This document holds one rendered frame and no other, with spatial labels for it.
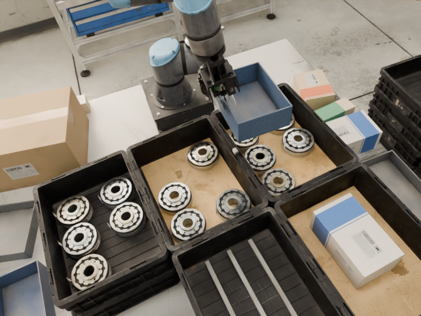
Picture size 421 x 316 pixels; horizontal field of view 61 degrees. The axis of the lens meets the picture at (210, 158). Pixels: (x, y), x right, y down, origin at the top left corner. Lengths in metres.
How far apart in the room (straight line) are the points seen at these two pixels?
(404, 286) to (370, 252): 0.14
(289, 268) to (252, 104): 0.46
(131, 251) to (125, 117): 0.70
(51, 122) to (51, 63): 2.05
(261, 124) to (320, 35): 2.33
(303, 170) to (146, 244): 0.54
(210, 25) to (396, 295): 0.78
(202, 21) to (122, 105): 1.00
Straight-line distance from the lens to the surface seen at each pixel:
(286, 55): 1.81
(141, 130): 1.54
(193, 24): 0.74
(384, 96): 1.99
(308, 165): 1.20
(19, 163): 1.45
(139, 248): 1.10
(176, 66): 1.34
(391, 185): 1.37
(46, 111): 1.48
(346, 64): 2.93
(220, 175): 1.17
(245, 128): 0.90
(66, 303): 1.00
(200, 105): 1.44
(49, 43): 3.71
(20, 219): 1.48
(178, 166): 1.21
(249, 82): 1.09
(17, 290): 1.35
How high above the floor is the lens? 1.79
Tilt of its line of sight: 52 degrees down
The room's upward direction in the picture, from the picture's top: 10 degrees counter-clockwise
